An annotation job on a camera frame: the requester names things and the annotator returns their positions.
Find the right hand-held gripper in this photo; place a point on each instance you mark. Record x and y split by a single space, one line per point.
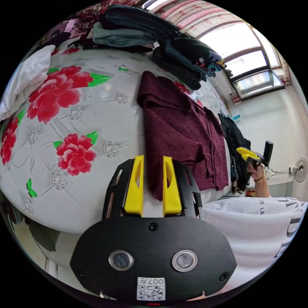
260 160

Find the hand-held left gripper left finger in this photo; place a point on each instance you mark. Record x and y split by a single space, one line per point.
134 192

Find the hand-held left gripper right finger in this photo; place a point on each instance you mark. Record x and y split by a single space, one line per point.
171 199

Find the burgundy wool vest long skirt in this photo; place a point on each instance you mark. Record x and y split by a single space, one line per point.
178 134

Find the person's right forearm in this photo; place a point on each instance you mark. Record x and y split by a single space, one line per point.
262 187

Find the person's right hand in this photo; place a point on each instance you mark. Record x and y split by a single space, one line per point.
256 172

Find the dark garment heap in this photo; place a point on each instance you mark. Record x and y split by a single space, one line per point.
234 142

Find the person's body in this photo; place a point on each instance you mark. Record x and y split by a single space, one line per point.
252 233

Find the window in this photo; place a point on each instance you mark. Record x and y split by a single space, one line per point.
252 62

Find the bed with red floral sheet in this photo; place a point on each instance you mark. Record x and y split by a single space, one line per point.
72 115

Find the pink patterned curtain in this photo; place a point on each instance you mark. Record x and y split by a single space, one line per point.
192 14

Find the pile of clothes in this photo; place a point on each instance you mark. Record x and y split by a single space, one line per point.
149 31

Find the white pillow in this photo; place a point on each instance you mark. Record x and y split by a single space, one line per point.
31 72

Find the dark red floral blanket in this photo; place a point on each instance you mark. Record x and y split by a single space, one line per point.
79 19

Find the white wall fan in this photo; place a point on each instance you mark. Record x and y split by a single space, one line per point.
302 169

